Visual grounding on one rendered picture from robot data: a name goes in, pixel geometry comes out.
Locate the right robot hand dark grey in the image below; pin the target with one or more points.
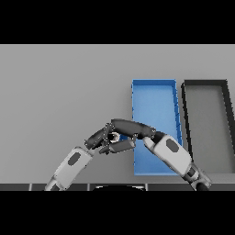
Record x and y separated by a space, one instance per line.
134 128

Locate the left robot hand dark grey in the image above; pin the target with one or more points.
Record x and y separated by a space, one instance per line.
96 138

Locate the blue pipe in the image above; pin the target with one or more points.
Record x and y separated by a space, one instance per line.
114 138

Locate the right robot arm light grey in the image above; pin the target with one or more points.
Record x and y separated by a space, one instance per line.
175 153

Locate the left robot arm light grey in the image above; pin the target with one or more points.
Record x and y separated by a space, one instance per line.
69 167

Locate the blue bin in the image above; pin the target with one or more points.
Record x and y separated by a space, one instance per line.
154 104

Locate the dark grey bin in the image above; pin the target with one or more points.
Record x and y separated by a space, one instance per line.
208 128

